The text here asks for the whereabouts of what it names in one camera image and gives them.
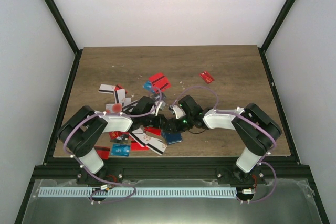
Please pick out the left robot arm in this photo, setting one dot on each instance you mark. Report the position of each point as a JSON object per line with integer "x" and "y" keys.
{"x": 81, "y": 132}

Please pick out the white striped card upright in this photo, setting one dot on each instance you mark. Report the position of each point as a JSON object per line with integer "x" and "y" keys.
{"x": 119, "y": 96}

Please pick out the black VIP card bottom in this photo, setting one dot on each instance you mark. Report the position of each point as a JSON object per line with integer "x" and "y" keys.
{"x": 122, "y": 139}

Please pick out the blue card top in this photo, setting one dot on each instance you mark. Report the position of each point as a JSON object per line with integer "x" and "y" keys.
{"x": 148, "y": 86}

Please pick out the black aluminium frame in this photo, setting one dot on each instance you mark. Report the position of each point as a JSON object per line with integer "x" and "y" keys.
{"x": 171, "y": 167}

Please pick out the red striped card top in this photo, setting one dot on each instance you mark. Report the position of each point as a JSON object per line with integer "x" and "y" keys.
{"x": 160, "y": 81}

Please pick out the red card far right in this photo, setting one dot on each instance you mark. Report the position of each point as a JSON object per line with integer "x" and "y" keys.
{"x": 207, "y": 77}

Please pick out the red gold cards pile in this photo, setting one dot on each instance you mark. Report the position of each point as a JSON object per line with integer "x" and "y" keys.
{"x": 114, "y": 134}

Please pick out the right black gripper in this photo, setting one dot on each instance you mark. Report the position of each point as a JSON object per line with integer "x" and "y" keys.
{"x": 174, "y": 126}

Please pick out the black vip card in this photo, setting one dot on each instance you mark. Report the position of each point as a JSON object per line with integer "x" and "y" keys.
{"x": 122, "y": 139}
{"x": 158, "y": 97}

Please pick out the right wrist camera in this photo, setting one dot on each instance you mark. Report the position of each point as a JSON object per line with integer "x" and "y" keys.
{"x": 177, "y": 111}

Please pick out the white striped card top-left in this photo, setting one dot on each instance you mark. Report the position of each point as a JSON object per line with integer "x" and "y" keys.
{"x": 106, "y": 88}

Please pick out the blue card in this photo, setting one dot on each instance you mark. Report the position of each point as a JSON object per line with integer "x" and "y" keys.
{"x": 121, "y": 150}
{"x": 148, "y": 86}

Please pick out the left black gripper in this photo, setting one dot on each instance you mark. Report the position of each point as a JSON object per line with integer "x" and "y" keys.
{"x": 159, "y": 124}

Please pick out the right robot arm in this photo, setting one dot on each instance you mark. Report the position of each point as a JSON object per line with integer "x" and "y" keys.
{"x": 256, "y": 129}

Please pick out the white red-circle card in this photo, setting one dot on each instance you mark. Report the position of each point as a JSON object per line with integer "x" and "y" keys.
{"x": 114, "y": 108}

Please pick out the black VIP card top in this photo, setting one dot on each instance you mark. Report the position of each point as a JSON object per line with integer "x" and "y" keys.
{"x": 158, "y": 97}

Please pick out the light blue slotted rail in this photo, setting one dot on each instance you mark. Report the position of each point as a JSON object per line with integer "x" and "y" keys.
{"x": 143, "y": 192}

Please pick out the white striped card bottom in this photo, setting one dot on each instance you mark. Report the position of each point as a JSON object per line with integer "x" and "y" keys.
{"x": 154, "y": 144}

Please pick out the blue leather card holder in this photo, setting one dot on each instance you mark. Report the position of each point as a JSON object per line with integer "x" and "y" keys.
{"x": 171, "y": 138}

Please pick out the blue card bottom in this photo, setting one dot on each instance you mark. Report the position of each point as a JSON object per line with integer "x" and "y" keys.
{"x": 121, "y": 150}

